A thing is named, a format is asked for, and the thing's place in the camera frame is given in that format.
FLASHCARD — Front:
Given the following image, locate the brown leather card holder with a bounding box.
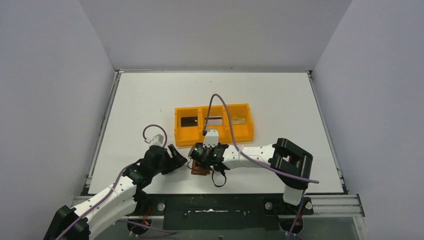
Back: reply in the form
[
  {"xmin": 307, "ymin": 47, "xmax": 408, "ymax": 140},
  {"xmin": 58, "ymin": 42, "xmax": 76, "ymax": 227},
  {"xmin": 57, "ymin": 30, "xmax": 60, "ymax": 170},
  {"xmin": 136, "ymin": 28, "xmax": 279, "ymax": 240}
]
[{"xmin": 190, "ymin": 160, "xmax": 210, "ymax": 176}]

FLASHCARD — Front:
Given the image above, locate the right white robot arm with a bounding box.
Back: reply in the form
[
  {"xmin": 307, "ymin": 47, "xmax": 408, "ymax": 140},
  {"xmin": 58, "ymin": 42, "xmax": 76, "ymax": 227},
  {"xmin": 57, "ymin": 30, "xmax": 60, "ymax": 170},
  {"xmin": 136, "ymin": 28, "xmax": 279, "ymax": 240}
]
[{"xmin": 188, "ymin": 138, "xmax": 319, "ymax": 206}]

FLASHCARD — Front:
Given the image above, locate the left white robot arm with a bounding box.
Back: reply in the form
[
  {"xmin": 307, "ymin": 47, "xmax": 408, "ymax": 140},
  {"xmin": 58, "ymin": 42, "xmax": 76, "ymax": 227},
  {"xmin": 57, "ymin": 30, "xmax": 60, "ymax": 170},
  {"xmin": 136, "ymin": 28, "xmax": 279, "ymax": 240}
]
[{"xmin": 44, "ymin": 144, "xmax": 188, "ymax": 240}]

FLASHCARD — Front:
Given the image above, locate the white magnetic stripe card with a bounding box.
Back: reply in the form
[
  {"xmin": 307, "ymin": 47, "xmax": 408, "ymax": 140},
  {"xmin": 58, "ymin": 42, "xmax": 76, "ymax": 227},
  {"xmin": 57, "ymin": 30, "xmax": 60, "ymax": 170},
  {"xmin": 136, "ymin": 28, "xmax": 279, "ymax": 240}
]
[{"xmin": 205, "ymin": 115, "xmax": 223, "ymax": 126}]

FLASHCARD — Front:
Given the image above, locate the black VIP card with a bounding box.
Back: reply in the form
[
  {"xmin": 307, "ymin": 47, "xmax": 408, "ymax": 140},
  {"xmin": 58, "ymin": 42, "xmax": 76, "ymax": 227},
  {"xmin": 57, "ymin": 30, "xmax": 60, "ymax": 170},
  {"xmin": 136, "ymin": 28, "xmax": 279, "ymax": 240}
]
[{"xmin": 180, "ymin": 116, "xmax": 198, "ymax": 128}]

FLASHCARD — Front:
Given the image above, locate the middle yellow bin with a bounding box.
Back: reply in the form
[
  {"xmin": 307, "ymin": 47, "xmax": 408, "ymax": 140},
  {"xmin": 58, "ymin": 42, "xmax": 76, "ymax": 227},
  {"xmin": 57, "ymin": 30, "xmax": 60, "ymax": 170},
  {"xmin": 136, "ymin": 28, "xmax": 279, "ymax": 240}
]
[{"xmin": 198, "ymin": 105, "xmax": 229, "ymax": 144}]

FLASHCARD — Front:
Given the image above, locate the yellow bin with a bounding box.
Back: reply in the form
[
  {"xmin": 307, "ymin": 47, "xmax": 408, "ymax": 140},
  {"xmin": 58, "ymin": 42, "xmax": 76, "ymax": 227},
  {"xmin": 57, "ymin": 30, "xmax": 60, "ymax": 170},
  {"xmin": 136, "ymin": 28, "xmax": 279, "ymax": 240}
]
[
  {"xmin": 198, "ymin": 105, "xmax": 229, "ymax": 144},
  {"xmin": 174, "ymin": 107, "xmax": 201, "ymax": 147},
  {"xmin": 227, "ymin": 103, "xmax": 255, "ymax": 142}
]

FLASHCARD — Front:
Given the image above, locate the left yellow bin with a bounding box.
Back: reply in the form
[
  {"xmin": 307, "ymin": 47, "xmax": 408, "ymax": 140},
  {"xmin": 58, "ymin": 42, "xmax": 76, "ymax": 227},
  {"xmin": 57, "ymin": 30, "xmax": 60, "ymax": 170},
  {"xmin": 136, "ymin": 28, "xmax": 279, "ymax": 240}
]
[{"xmin": 174, "ymin": 107, "xmax": 201, "ymax": 147}]

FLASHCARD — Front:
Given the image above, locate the right yellow bin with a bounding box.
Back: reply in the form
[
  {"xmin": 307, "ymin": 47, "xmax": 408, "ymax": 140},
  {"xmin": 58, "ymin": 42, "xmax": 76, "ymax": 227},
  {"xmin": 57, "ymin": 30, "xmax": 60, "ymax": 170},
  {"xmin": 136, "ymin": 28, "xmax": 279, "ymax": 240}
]
[{"xmin": 227, "ymin": 103, "xmax": 255, "ymax": 142}]

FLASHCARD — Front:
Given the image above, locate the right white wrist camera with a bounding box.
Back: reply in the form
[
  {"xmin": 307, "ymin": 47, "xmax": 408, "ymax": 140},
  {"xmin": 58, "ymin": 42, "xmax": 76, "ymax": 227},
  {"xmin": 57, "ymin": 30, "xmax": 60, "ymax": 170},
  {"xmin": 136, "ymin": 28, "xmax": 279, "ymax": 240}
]
[{"xmin": 202, "ymin": 129, "xmax": 219, "ymax": 148}]

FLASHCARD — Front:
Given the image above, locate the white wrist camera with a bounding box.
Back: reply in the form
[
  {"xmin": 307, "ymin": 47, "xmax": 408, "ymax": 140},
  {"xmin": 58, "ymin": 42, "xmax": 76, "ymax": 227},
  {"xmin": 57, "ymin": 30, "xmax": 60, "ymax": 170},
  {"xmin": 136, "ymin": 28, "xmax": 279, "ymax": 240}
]
[
  {"xmin": 145, "ymin": 134, "xmax": 165, "ymax": 147},
  {"xmin": 202, "ymin": 129, "xmax": 219, "ymax": 148}
]

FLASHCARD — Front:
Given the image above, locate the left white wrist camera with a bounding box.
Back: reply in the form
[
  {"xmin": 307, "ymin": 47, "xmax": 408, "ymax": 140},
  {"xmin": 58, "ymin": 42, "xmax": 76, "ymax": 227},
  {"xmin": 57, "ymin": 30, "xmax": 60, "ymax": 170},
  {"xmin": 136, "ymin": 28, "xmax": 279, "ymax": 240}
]
[{"xmin": 145, "ymin": 134, "xmax": 165, "ymax": 147}]

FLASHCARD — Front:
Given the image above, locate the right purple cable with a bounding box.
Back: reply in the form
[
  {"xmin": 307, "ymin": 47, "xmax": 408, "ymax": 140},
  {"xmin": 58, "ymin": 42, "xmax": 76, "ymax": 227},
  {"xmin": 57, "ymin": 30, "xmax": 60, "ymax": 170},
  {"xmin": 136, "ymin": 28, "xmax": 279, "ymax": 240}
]
[{"xmin": 202, "ymin": 93, "xmax": 320, "ymax": 184}]

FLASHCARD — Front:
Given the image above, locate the purple cable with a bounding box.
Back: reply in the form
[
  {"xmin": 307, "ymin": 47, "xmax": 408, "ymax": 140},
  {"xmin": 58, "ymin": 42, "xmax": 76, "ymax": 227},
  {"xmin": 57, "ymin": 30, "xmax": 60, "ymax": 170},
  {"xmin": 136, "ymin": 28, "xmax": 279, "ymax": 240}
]
[
  {"xmin": 202, "ymin": 93, "xmax": 320, "ymax": 184},
  {"xmin": 64, "ymin": 124, "xmax": 168, "ymax": 240}
]

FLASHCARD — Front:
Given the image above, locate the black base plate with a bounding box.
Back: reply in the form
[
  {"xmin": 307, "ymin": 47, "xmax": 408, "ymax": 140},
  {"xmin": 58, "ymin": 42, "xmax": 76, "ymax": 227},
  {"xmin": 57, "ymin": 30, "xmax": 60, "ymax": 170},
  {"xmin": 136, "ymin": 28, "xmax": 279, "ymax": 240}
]
[{"xmin": 128, "ymin": 193, "xmax": 314, "ymax": 231}]

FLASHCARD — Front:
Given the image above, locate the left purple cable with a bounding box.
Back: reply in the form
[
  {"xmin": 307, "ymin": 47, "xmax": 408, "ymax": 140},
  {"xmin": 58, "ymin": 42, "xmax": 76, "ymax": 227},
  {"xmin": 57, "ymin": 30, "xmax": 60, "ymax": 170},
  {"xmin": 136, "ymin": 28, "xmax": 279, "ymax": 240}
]
[{"xmin": 64, "ymin": 124, "xmax": 168, "ymax": 240}]

